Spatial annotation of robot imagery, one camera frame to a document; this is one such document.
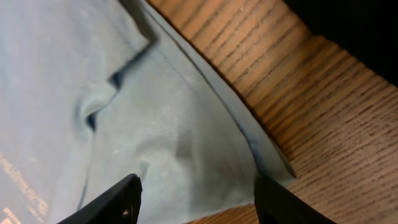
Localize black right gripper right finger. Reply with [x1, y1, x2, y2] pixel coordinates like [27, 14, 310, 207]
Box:
[254, 176, 334, 224]

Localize light blue t-shirt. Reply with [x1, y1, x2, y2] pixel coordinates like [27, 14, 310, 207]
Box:
[1, 0, 295, 223]

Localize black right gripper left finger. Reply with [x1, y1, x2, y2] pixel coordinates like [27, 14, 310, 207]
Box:
[60, 174, 142, 224]

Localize black t-shirt pile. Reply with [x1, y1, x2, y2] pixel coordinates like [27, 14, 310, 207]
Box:
[285, 0, 397, 86]

